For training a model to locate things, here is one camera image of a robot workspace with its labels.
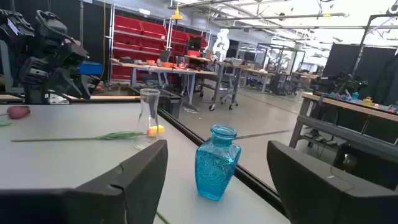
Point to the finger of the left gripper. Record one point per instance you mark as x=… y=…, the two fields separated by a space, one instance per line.
x=90 y=83
x=68 y=82

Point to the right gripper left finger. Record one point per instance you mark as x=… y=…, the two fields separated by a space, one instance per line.
x=93 y=205

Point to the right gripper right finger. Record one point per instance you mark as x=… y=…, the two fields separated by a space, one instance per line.
x=326 y=202

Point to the yellow artificial tulip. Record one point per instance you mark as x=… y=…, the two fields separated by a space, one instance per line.
x=155 y=130

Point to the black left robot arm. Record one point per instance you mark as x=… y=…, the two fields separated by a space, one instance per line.
x=15 y=46

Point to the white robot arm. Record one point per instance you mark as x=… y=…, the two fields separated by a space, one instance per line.
x=221 y=42

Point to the clear glass vase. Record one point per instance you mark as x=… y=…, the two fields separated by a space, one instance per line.
x=146 y=109

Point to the blue textured glass vase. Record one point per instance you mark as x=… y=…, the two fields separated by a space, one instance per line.
x=216 y=168

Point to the blue storage bin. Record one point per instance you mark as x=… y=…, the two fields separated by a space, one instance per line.
x=91 y=68

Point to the red bin storage shelf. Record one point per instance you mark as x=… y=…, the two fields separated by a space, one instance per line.
x=130 y=31

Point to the wooden top workbench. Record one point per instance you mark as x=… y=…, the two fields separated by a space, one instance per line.
x=174 y=70

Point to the wooden top metal table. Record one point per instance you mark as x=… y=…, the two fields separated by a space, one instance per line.
x=342 y=105

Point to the workbench on casters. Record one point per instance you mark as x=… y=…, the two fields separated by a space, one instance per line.
x=218 y=87

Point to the black partition panel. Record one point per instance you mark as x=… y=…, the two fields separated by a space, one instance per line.
x=345 y=59

